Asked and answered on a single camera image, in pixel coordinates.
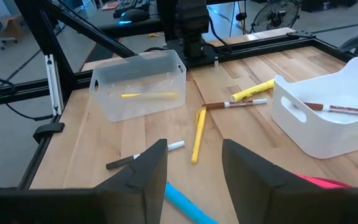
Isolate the black computer mouse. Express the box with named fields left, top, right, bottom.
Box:
left=118, top=8, right=151, bottom=25

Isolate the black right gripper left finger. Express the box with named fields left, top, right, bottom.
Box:
left=0, top=139, right=169, bottom=224

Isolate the black floor fan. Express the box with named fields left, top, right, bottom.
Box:
left=249, top=0, right=301, bottom=34

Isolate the orange notepad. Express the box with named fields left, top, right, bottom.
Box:
left=101, top=1, right=121, bottom=11

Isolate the silver metal bracket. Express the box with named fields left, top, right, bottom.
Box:
left=44, top=54, right=64, bottom=116

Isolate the thick yellow highlighter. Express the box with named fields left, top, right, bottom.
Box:
left=230, top=78, right=275, bottom=103

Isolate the white plastic bin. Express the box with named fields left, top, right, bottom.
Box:
left=271, top=56, right=358, bottom=160

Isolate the clear plastic bin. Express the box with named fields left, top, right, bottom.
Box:
left=88, top=49, right=188, bottom=123

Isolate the brown Expo marker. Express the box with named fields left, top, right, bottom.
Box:
left=303, top=101, right=358, bottom=118
left=202, top=98, right=269, bottom=110

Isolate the curved black bracket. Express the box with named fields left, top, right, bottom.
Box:
left=337, top=33, right=358, bottom=57

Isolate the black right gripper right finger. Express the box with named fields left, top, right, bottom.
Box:
left=222, top=139, right=358, bottom=224

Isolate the thin black cable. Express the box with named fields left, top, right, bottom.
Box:
left=4, top=102, right=54, bottom=122

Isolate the black Expo marker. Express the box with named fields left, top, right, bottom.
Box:
left=105, top=140, right=186, bottom=170

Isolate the black frame clamp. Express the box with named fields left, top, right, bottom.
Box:
left=32, top=122, right=65, bottom=144

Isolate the brown cardboard box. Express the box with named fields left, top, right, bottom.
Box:
left=0, top=15, right=20, bottom=40

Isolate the slim yellow highlighter pen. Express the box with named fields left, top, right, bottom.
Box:
left=190, top=106, right=208, bottom=165
left=121, top=91, right=180, bottom=100

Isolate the thick blue highlighter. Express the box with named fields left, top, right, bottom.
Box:
left=165, top=182, right=219, bottom=224

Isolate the slim pink highlighter pen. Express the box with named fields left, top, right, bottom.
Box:
left=295, top=174, right=352, bottom=190

